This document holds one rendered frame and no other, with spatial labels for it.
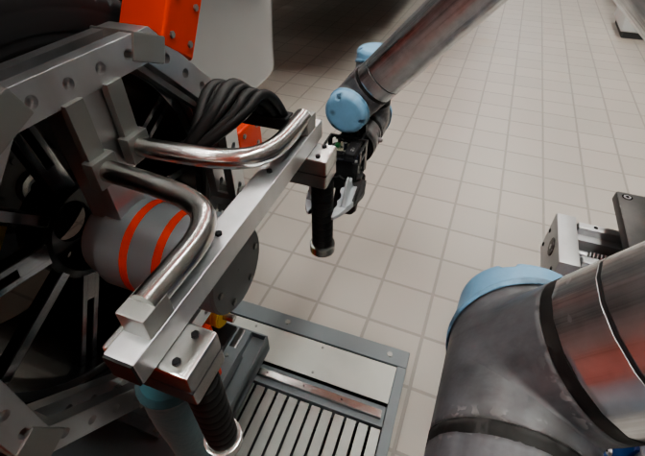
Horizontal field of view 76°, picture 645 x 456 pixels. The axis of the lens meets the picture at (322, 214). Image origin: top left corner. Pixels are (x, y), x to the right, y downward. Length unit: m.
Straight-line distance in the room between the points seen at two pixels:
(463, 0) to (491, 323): 0.47
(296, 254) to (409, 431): 0.80
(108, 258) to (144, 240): 0.06
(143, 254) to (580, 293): 0.48
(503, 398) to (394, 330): 1.34
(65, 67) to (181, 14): 0.20
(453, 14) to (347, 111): 0.21
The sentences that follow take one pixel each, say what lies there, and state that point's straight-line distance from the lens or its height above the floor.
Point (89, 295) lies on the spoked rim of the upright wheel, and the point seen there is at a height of 0.75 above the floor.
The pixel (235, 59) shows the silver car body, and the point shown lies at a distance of 1.20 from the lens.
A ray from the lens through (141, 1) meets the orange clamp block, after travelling 0.64.
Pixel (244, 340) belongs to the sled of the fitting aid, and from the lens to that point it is 1.33.
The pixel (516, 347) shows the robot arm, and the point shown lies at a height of 1.10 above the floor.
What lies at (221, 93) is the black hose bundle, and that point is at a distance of 0.58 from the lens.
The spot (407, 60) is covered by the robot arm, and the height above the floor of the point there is 1.05.
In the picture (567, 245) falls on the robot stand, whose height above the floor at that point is 0.77.
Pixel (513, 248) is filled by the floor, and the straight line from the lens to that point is 1.97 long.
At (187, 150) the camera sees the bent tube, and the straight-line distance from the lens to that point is 0.52.
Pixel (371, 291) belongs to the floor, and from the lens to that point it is 1.64.
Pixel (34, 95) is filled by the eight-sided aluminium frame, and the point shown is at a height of 1.10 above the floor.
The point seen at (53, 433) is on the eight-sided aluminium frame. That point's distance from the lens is 0.65.
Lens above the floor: 1.27
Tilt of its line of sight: 41 degrees down
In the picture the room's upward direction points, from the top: straight up
